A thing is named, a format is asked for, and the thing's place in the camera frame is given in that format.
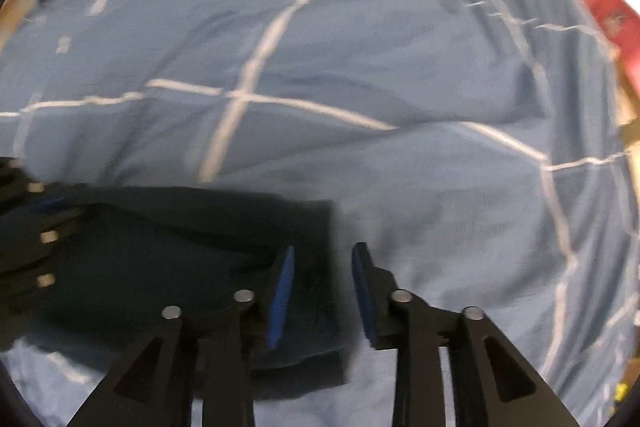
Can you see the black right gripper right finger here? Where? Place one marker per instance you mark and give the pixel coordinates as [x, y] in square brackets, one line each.
[492, 383]

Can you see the navy blue sweatpants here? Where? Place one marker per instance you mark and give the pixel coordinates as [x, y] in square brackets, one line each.
[142, 249]

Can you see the red storage box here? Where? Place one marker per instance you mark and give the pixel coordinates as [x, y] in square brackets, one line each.
[620, 24]

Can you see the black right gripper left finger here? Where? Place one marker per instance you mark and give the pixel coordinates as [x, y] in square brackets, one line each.
[206, 356]

